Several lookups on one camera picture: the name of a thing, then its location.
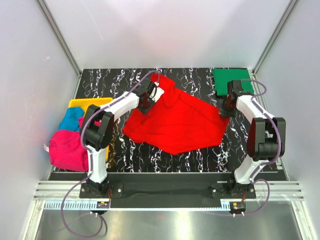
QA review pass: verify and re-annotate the red t-shirt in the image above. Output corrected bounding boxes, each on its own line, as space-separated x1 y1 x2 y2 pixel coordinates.
122 73 230 155

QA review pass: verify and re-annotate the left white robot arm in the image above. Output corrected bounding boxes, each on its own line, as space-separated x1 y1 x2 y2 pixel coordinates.
80 78 164 198

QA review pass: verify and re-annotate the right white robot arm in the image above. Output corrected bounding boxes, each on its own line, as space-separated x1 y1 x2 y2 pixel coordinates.
219 79 286 199

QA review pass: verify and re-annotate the folded green t-shirt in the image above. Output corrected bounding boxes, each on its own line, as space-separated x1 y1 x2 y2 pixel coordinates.
211 68 254 98

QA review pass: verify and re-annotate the yellow plastic bin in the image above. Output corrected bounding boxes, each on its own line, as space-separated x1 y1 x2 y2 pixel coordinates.
68 97 114 163

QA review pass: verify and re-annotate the blue t-shirt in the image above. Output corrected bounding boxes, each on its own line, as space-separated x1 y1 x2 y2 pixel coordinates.
58 106 85 132

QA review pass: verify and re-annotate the magenta t-shirt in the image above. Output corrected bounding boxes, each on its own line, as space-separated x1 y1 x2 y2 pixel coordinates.
48 117 90 172

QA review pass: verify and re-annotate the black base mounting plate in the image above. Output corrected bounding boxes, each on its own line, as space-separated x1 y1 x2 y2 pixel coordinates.
38 170 291 211

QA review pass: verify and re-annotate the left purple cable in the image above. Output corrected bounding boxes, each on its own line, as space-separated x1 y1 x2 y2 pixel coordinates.
60 70 162 237

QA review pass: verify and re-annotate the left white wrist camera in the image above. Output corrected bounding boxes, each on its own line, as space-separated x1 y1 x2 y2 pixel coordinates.
149 82 165 103

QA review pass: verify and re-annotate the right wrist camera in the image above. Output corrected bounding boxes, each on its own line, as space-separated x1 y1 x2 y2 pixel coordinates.
227 80 244 95

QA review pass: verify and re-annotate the front aluminium rail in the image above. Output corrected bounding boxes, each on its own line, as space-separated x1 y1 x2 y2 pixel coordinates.
33 181 304 212

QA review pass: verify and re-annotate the right aluminium frame post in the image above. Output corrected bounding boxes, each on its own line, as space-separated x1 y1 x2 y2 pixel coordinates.
252 0 300 76

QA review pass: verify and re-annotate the aluminium frame post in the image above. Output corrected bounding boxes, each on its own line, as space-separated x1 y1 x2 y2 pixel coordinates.
35 0 82 77
252 0 300 76

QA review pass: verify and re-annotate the left aluminium frame post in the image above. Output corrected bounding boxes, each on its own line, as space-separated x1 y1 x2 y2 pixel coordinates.
35 0 82 77

